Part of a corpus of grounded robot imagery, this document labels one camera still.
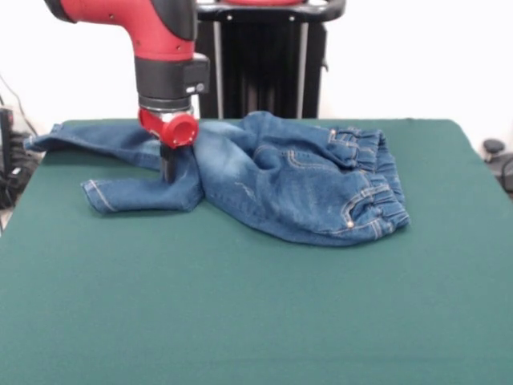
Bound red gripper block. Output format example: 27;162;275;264
138;107;200;181

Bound blue denim jeans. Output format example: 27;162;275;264
22;111;412;248

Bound black electronics box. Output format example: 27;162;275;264
0;107;15;174

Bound dark green table cloth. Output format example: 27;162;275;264
0;118;513;385

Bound black chair base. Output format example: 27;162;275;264
483;138;513;200

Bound black robot pedestal stand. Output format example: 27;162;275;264
196;0;348;120

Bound black cable bundle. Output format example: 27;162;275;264
0;130;44;209

